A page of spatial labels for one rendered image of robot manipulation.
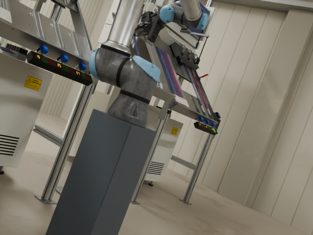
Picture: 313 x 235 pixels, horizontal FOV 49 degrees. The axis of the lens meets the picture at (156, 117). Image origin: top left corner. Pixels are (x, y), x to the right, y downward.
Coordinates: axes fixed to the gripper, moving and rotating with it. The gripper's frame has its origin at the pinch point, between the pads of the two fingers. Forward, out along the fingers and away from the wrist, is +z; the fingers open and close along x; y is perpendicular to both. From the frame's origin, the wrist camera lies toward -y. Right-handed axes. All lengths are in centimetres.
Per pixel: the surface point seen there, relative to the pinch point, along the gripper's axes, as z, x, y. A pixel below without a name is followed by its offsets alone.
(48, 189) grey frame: 44, 17, -79
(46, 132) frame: 46, 19, -49
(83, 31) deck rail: 16.8, 20.8, -0.7
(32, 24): 11, 54, -16
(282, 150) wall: 7, -266, -21
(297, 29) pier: -37, -246, 109
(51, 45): 7, 47, -25
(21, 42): 11, 58, -26
